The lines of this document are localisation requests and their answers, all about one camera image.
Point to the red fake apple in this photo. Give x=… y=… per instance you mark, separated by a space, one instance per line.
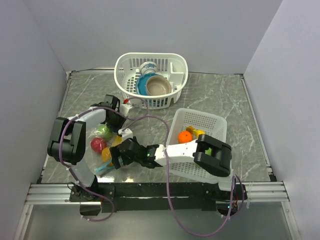
x=98 y=144

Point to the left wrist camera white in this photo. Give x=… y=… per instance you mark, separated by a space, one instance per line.
x=125 y=107

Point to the white oval dish basket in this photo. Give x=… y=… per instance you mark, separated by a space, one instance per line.
x=170 y=65

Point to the yellow fake pepper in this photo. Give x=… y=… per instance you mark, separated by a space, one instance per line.
x=116 y=141

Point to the teal plate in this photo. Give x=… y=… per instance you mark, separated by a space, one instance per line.
x=141 y=83

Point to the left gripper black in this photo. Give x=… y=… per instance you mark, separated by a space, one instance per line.
x=115 y=129

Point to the yellow orange fake mango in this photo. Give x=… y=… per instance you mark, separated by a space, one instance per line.
x=106 y=157

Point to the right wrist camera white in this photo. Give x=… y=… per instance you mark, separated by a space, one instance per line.
x=125 y=134

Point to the blue white porcelain cup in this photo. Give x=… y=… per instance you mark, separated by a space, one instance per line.
x=148 y=67

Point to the beige bowl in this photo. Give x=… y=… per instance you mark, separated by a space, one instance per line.
x=158 y=85

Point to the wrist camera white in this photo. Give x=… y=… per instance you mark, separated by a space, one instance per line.
x=125 y=107
x=125 y=134

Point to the clear zip top bag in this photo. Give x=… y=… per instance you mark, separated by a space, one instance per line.
x=94 y=158

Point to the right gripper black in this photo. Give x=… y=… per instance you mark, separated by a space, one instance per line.
x=115 y=154

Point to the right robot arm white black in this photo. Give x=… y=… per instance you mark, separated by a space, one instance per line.
x=178 y=159

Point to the orange fake fruit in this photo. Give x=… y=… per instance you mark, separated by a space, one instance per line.
x=184 y=137

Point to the green fake vegetable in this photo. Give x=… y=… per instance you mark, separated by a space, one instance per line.
x=203 y=158

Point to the white rectangular mesh basket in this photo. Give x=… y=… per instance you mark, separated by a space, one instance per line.
x=213 y=125

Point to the yellow fake banana piece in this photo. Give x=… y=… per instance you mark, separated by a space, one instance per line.
x=195 y=132

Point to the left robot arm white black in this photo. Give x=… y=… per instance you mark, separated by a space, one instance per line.
x=67 y=142

